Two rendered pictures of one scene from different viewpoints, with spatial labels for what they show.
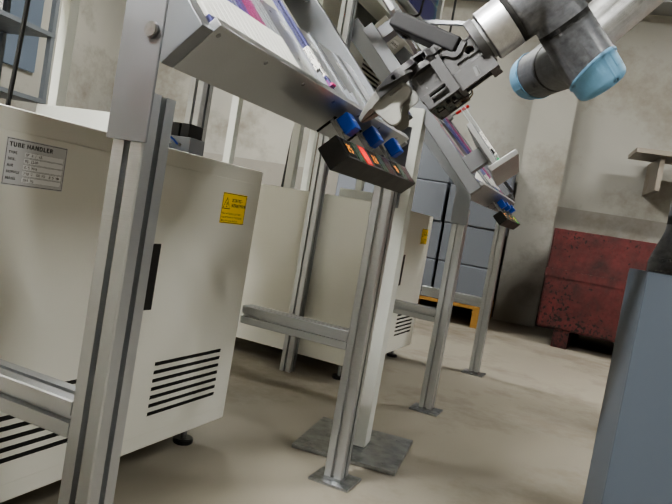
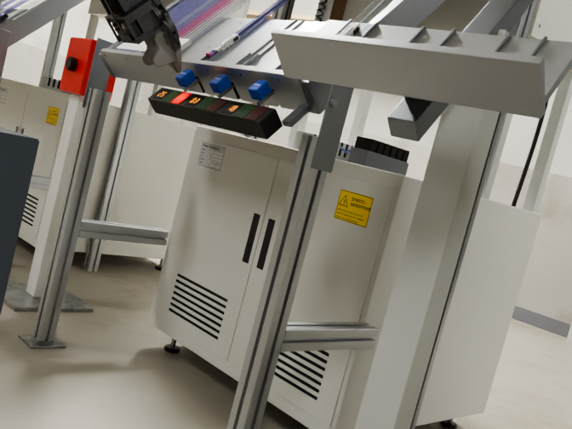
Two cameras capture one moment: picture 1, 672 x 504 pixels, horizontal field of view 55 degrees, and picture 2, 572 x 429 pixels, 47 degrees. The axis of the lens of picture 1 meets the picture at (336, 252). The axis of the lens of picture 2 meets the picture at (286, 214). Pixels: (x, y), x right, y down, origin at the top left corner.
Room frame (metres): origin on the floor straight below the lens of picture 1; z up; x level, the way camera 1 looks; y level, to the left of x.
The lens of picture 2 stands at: (1.70, -1.09, 0.60)
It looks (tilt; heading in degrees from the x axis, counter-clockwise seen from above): 5 degrees down; 111
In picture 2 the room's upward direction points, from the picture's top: 15 degrees clockwise
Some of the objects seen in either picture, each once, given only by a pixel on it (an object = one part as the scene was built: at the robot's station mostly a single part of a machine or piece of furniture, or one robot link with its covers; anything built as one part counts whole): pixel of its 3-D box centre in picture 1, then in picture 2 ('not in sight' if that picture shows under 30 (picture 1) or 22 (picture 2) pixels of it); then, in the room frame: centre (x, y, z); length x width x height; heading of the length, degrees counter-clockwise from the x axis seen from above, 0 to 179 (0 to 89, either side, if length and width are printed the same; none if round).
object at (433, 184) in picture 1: (421, 228); not in sight; (4.55, -0.57, 0.56); 1.14 x 0.76 x 1.13; 74
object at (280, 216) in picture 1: (378, 198); not in sight; (2.51, -0.13, 0.65); 1.01 x 0.73 x 1.29; 67
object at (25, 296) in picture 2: not in sight; (66, 172); (0.39, 0.48, 0.39); 0.24 x 0.24 x 0.78; 67
